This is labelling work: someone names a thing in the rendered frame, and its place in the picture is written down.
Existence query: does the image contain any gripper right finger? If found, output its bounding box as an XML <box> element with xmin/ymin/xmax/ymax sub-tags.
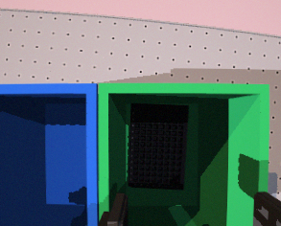
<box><xmin>253</xmin><ymin>192</ymin><xmax>281</xmax><ymax>226</ymax></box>

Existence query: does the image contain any green open-top bin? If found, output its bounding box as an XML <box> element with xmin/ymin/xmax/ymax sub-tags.
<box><xmin>99</xmin><ymin>83</ymin><xmax>269</xmax><ymax>226</ymax></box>

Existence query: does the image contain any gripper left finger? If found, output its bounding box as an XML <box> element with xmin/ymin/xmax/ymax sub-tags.
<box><xmin>98</xmin><ymin>193</ymin><xmax>128</xmax><ymax>226</ymax></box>

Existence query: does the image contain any black well plate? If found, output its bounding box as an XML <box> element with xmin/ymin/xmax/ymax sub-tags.
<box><xmin>129</xmin><ymin>103</ymin><xmax>189</xmax><ymax>190</ymax></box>

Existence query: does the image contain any blue open-top bin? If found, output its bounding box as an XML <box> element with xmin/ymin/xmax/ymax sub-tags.
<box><xmin>0</xmin><ymin>83</ymin><xmax>99</xmax><ymax>226</ymax></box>

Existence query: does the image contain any grey perforated base plate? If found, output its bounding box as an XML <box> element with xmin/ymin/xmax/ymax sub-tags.
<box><xmin>0</xmin><ymin>8</ymin><xmax>281</xmax><ymax>201</ymax></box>

